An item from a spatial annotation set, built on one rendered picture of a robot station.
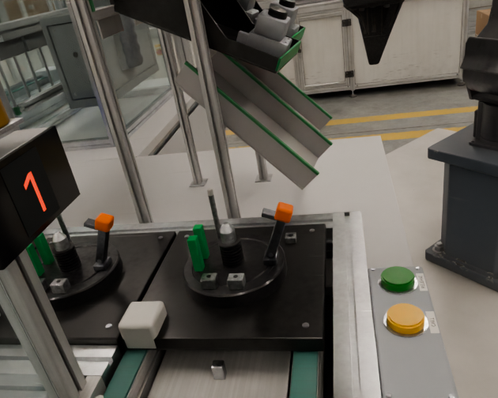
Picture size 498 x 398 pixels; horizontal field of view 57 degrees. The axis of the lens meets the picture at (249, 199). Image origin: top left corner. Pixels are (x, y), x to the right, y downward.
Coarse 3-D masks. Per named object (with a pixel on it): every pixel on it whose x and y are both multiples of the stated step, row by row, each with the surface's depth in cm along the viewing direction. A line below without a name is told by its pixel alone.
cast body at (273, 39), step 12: (264, 12) 71; (276, 12) 69; (264, 24) 70; (276, 24) 70; (288, 24) 72; (240, 36) 73; (252, 36) 71; (264, 36) 71; (276, 36) 70; (264, 48) 72; (276, 48) 71; (288, 48) 73
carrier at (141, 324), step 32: (224, 224) 59; (320, 224) 70; (192, 256) 60; (224, 256) 60; (256, 256) 62; (288, 256) 64; (320, 256) 63; (160, 288) 62; (192, 288) 58; (224, 288) 57; (256, 288) 56; (288, 288) 58; (320, 288) 57; (128, 320) 55; (160, 320) 56; (192, 320) 56; (224, 320) 55; (256, 320) 54; (288, 320) 53; (320, 320) 52
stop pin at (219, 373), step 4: (216, 360) 54; (220, 360) 54; (212, 364) 54; (216, 364) 53; (220, 364) 53; (224, 364) 54; (212, 368) 53; (216, 368) 53; (220, 368) 53; (224, 368) 54; (216, 372) 53; (220, 372) 53; (224, 372) 54; (216, 376) 54; (220, 376) 54; (224, 376) 54
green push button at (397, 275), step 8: (384, 272) 58; (392, 272) 57; (400, 272) 57; (408, 272) 57; (384, 280) 57; (392, 280) 56; (400, 280) 56; (408, 280) 56; (392, 288) 56; (400, 288) 55; (408, 288) 56
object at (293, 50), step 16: (128, 0) 71; (144, 0) 70; (160, 0) 69; (176, 0) 68; (208, 0) 80; (224, 0) 79; (128, 16) 72; (144, 16) 71; (160, 16) 70; (176, 16) 70; (208, 16) 68; (224, 16) 80; (240, 16) 79; (176, 32) 71; (208, 32) 69; (224, 32) 78; (224, 48) 70; (240, 48) 69; (256, 64) 69; (272, 64) 68
